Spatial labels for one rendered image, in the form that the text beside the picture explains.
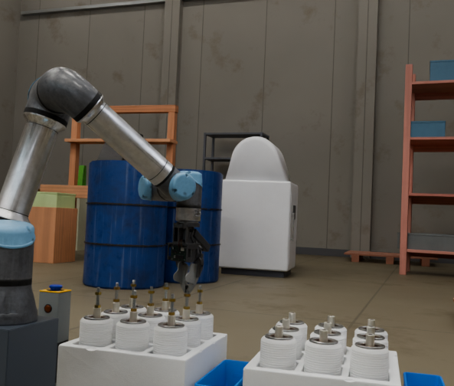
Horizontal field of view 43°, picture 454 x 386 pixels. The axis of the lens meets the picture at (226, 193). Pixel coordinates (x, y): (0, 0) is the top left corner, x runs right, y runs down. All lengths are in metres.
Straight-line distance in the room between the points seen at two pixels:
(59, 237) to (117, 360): 4.75
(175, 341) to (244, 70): 9.01
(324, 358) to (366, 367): 0.10
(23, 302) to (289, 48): 9.19
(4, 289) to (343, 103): 8.81
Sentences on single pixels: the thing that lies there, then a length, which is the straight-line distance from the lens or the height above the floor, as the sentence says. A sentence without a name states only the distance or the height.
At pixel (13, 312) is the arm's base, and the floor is 0.33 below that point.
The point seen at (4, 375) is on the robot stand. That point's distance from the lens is 1.39.
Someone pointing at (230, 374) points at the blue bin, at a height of 0.08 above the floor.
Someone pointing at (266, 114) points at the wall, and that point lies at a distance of 10.15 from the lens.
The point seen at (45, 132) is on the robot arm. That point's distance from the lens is 1.59.
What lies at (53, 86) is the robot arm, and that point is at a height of 0.87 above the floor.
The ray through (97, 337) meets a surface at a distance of 1.75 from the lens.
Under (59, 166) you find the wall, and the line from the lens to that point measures 11.86.
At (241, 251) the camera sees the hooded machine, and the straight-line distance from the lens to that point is 5.71.
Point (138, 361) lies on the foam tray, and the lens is 1.66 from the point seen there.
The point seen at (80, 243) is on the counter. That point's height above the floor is 0.09.
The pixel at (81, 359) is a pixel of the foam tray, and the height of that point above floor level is 0.15.
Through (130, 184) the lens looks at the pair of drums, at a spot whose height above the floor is 0.78.
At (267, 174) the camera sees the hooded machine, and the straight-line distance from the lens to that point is 5.72.
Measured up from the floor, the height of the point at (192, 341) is 0.19.
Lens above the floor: 0.56
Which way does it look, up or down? 2 degrees up
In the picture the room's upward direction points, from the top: 3 degrees clockwise
